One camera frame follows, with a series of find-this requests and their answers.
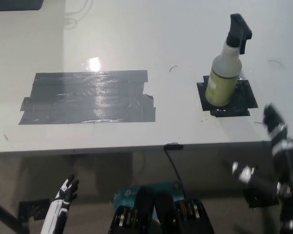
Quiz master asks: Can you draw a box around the teal router box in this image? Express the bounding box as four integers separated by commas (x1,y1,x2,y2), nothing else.
113,179,186,220

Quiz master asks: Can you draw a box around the black tape square spot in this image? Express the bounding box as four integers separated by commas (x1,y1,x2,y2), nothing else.
196,75,259,117

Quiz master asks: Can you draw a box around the grey duct tape patch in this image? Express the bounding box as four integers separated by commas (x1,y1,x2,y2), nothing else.
18,69,157,125

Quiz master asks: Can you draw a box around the black ribbed robot body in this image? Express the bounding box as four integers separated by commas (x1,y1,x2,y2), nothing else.
108,186,214,234

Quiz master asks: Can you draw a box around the dark flat box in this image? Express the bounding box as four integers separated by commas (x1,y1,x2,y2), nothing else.
0,0,44,12

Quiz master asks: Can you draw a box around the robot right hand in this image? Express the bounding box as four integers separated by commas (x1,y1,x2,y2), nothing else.
231,103,293,212

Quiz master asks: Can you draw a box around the dark metal table leg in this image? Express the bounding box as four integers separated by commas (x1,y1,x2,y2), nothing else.
0,195,30,234

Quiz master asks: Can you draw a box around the thin black cable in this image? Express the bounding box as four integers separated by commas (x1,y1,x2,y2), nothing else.
164,148,187,199

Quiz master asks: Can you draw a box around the white spray bottle black trigger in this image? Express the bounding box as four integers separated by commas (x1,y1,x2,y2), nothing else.
204,14,253,107

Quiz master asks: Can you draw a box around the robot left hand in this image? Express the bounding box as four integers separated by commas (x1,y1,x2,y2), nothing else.
40,174,80,234

